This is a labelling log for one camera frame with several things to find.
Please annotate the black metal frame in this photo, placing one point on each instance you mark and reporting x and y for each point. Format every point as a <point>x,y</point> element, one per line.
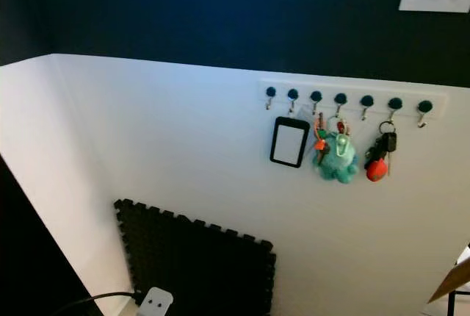
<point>451,305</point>

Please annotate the car keys with red ball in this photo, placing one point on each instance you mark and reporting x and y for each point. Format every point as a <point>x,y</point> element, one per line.
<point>388,142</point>

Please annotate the black knob metal hook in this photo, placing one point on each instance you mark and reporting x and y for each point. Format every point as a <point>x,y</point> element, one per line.
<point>366,101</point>
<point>270,92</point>
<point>395,103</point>
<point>340,98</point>
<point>424,106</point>
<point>316,96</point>
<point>292,94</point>

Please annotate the white key hook rail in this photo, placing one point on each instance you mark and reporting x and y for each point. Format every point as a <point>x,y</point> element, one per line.
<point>305,88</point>

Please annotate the black framed card holder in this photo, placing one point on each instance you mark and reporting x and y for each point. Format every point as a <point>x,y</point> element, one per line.
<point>289,143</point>

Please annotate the colourful key bunch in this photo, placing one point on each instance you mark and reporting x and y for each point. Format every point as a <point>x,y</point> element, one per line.
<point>320,142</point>

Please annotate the black foam puzzle mat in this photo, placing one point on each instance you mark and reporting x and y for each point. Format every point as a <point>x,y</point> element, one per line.
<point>191,264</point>

